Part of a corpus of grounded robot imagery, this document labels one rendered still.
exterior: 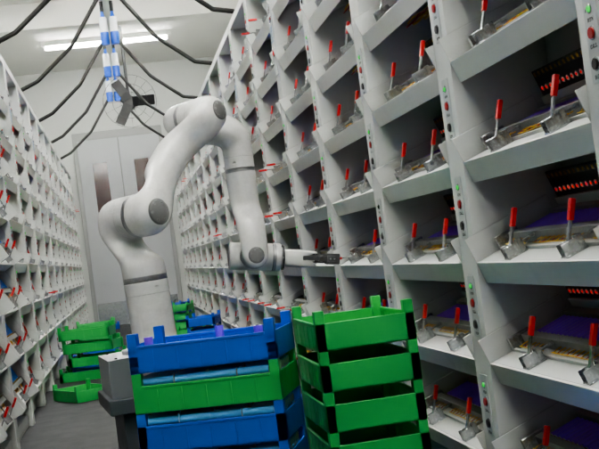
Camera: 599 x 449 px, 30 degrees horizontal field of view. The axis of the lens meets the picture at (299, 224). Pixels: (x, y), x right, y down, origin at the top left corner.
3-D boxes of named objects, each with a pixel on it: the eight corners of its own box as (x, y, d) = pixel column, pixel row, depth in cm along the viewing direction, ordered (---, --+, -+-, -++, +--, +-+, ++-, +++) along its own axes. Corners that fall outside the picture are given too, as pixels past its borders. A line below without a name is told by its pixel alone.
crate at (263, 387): (135, 414, 222) (130, 375, 222) (164, 399, 242) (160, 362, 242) (283, 399, 217) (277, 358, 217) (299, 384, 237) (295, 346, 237)
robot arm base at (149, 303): (122, 356, 294) (110, 287, 295) (121, 352, 313) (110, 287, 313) (193, 344, 298) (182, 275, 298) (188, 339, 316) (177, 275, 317)
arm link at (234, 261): (274, 242, 332) (270, 243, 341) (230, 240, 330) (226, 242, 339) (273, 270, 332) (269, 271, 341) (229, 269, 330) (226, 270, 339)
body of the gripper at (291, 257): (275, 269, 342) (312, 270, 344) (281, 269, 332) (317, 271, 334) (276, 245, 342) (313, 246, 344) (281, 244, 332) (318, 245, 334)
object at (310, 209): (332, 217, 366) (313, 180, 365) (303, 224, 426) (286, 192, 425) (386, 189, 369) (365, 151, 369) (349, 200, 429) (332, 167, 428)
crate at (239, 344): (130, 375, 222) (125, 335, 222) (160, 362, 242) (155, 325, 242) (277, 358, 217) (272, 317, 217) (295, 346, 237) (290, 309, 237)
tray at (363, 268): (390, 279, 296) (373, 248, 296) (346, 277, 356) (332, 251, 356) (455, 243, 300) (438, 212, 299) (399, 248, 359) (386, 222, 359)
